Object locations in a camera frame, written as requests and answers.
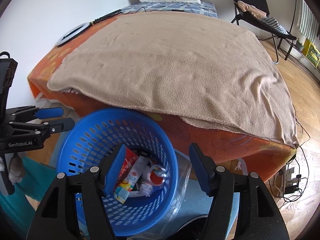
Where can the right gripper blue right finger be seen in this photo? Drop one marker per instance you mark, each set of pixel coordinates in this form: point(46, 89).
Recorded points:
point(204, 168)

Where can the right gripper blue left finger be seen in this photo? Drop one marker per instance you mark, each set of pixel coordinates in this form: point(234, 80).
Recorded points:
point(111, 168)

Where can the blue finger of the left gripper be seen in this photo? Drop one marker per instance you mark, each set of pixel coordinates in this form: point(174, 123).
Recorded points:
point(60, 125)
point(49, 113)

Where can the red rectangular box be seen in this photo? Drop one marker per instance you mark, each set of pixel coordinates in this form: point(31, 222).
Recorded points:
point(130, 159)

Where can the colourful snack pouch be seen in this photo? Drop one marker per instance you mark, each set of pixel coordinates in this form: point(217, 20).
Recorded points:
point(122, 191)

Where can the white tissue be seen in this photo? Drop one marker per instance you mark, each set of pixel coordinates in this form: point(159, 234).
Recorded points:
point(146, 189)

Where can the orange bottle cap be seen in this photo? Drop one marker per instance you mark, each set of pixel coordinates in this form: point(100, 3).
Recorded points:
point(155, 180)

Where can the white gloved left hand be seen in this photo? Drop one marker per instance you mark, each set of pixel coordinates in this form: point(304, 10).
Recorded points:
point(16, 169)

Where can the blue plastic waste basket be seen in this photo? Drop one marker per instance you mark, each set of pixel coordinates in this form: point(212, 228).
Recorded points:
point(94, 139)

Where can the teal trousers leg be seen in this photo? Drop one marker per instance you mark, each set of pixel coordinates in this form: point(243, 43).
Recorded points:
point(16, 208)

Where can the beige fleece blanket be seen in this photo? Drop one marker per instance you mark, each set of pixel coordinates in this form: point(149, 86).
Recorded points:
point(211, 73)

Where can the black tripod pole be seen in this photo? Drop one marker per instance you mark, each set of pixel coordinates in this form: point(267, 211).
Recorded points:
point(105, 17)

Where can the yellow crate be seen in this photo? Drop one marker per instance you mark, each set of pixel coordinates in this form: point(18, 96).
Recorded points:
point(311, 52)

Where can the blue patterned mattress sheet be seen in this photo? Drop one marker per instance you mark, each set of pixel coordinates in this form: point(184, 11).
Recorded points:
point(203, 8)

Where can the clothes on chair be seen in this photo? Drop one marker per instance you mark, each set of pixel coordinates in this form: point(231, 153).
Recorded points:
point(259, 18)

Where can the striped hanging towel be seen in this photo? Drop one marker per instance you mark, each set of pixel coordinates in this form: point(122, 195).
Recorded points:
point(307, 23)

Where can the black folding chair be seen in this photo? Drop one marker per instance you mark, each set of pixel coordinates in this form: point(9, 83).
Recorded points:
point(262, 5)

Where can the black clothes rack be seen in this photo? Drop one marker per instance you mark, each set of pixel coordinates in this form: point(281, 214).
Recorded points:
point(306, 64)

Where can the power strip with cables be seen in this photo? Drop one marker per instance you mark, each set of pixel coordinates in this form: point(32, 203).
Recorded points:
point(288, 185)

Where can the white ring light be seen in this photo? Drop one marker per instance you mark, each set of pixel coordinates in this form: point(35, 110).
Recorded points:
point(72, 34)

